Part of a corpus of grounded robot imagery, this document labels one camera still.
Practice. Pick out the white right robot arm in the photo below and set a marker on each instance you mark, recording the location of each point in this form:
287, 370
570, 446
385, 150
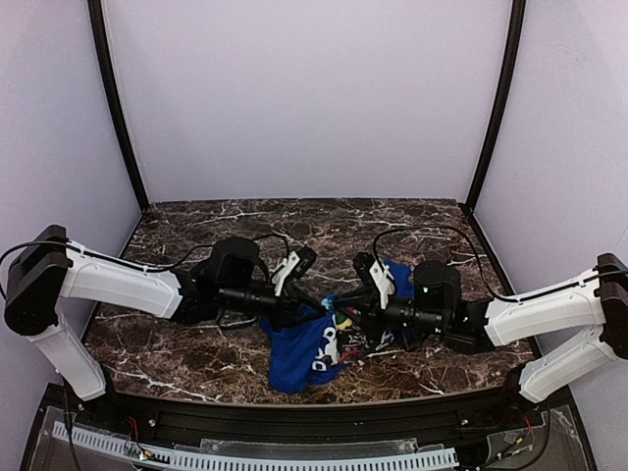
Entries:
594, 303

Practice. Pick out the blue printed t-shirt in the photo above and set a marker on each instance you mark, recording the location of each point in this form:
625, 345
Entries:
312, 354

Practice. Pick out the left black frame post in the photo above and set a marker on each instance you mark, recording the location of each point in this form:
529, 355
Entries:
111, 90

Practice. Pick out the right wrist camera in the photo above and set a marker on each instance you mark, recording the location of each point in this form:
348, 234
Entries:
430, 289

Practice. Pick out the black front aluminium rail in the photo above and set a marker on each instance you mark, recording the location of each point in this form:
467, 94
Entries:
448, 417

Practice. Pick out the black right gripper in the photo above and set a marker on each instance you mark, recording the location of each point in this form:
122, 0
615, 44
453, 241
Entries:
372, 312

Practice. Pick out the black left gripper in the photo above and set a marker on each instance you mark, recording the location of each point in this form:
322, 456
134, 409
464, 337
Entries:
287, 305

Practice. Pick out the white slotted cable duct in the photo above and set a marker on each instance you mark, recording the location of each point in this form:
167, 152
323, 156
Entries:
231, 455

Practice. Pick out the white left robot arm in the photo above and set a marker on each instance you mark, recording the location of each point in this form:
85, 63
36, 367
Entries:
52, 267

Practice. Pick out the rainbow flower plush brooch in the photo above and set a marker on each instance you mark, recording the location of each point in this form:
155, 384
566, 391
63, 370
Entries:
341, 321

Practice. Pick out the right black frame post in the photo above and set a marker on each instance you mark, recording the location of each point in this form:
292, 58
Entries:
504, 81

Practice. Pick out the black frame post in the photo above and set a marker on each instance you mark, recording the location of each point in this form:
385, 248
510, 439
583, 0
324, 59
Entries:
504, 81
111, 90

